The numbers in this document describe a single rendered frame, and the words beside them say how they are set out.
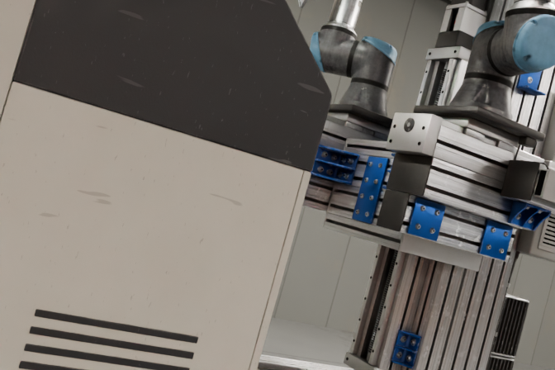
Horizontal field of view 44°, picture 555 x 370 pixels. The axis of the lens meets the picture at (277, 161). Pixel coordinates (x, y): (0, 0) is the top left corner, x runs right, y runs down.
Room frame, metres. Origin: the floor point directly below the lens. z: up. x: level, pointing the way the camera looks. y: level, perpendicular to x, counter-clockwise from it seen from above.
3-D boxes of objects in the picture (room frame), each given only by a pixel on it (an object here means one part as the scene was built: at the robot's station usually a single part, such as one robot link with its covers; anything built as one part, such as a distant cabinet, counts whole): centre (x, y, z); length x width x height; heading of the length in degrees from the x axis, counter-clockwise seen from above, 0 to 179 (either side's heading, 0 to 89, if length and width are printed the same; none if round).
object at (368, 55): (2.09, -0.20, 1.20); 0.13 x 0.12 x 0.14; 75
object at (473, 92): (1.66, -0.44, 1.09); 0.15 x 0.15 x 0.10
